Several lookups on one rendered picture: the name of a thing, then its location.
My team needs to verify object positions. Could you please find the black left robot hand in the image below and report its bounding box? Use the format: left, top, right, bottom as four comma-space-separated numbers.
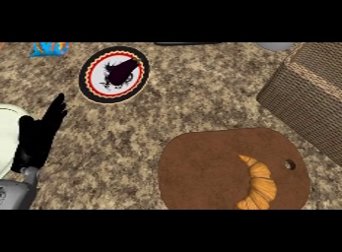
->
9, 93, 70, 175

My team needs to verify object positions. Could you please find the round black red white plate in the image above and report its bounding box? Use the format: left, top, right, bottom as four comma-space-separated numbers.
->
77, 45, 151, 104

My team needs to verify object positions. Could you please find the grey round object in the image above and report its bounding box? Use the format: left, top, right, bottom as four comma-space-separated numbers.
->
255, 41, 296, 52

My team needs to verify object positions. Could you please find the woven wicker basket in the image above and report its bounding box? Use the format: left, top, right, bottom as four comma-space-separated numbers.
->
255, 41, 342, 177

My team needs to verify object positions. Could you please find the golden croissant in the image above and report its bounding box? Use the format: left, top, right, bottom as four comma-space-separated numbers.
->
234, 154, 278, 211

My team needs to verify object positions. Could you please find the blue snack bag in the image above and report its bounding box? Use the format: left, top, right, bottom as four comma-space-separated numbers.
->
28, 41, 71, 58

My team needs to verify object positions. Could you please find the brown wooden cutting board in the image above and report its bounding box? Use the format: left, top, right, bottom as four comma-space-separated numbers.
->
157, 127, 311, 211

